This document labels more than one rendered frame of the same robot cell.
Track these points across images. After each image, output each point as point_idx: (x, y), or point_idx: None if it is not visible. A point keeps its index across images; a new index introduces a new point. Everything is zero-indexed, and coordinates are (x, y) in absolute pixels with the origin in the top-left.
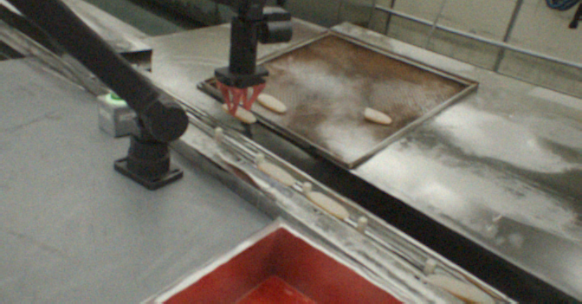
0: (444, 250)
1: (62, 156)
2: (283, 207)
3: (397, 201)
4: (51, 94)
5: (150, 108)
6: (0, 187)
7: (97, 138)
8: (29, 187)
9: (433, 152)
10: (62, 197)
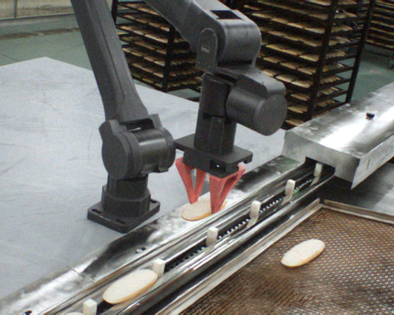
0: None
1: None
2: (31, 283)
3: None
4: (253, 156)
5: (103, 126)
6: (73, 157)
7: (180, 183)
8: (75, 165)
9: None
10: (62, 179)
